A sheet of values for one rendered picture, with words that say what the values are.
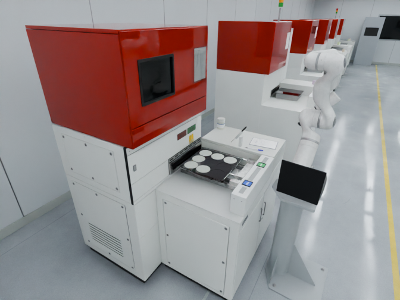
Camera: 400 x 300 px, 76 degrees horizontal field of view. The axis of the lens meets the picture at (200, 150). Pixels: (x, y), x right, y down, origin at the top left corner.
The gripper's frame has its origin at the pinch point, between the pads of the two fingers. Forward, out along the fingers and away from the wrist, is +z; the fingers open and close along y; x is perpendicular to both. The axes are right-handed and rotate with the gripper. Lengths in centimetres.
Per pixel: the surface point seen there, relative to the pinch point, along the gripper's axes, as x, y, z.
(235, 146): 31, -12, 43
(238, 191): 42, -68, 36
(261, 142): 13.3, -4.9, 30.9
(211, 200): 45, -63, 57
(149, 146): 95, -46, 57
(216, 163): 41, -28, 54
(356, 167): -198, 92, 23
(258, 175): 29, -51, 30
